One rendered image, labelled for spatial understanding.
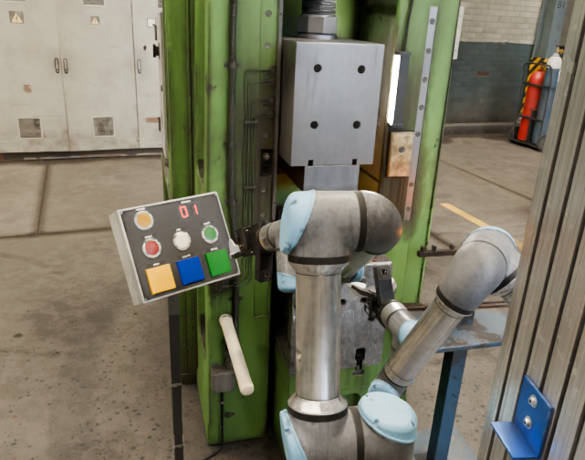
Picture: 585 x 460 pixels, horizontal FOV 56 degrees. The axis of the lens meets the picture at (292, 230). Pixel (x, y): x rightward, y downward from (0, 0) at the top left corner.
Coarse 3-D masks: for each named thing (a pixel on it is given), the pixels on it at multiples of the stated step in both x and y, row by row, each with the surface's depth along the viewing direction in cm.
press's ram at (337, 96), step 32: (288, 64) 182; (320, 64) 177; (352, 64) 179; (288, 96) 184; (320, 96) 181; (352, 96) 183; (288, 128) 186; (320, 128) 184; (352, 128) 187; (288, 160) 188; (320, 160) 189; (352, 160) 196
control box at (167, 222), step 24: (120, 216) 160; (168, 216) 168; (192, 216) 173; (216, 216) 178; (120, 240) 162; (144, 240) 162; (168, 240) 167; (192, 240) 172; (216, 240) 177; (144, 264) 161; (144, 288) 160; (192, 288) 169
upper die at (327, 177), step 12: (288, 168) 208; (300, 168) 193; (312, 168) 189; (324, 168) 190; (336, 168) 191; (348, 168) 192; (300, 180) 193; (312, 180) 191; (324, 180) 192; (336, 180) 193; (348, 180) 194
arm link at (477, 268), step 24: (456, 264) 122; (480, 264) 119; (504, 264) 121; (456, 288) 120; (480, 288) 119; (432, 312) 125; (456, 312) 121; (408, 336) 132; (432, 336) 126; (408, 360) 131; (384, 384) 136; (408, 384) 136
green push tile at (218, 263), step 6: (216, 252) 175; (222, 252) 176; (210, 258) 173; (216, 258) 174; (222, 258) 176; (210, 264) 173; (216, 264) 174; (222, 264) 175; (228, 264) 176; (210, 270) 172; (216, 270) 174; (222, 270) 175; (228, 270) 176
